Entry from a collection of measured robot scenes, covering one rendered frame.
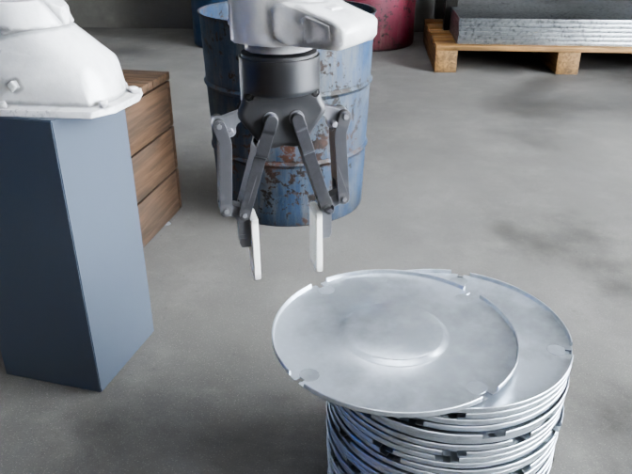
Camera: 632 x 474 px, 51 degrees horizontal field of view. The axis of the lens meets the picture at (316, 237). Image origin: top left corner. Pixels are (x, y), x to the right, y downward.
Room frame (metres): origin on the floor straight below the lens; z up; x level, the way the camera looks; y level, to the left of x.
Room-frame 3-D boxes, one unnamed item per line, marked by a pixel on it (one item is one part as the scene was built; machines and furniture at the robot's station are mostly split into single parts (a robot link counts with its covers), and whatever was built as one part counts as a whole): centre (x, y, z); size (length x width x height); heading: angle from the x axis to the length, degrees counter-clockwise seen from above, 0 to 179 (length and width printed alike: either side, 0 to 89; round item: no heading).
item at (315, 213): (0.63, 0.00, 0.39); 0.03 x 0.01 x 0.07; 13
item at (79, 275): (0.95, 0.41, 0.23); 0.18 x 0.18 x 0.45; 75
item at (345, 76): (1.64, 0.07, 0.24); 0.42 x 0.42 x 0.48
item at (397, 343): (0.66, -0.09, 0.25); 0.29 x 0.29 x 0.01
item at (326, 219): (0.63, -0.02, 0.41); 0.03 x 0.01 x 0.05; 103
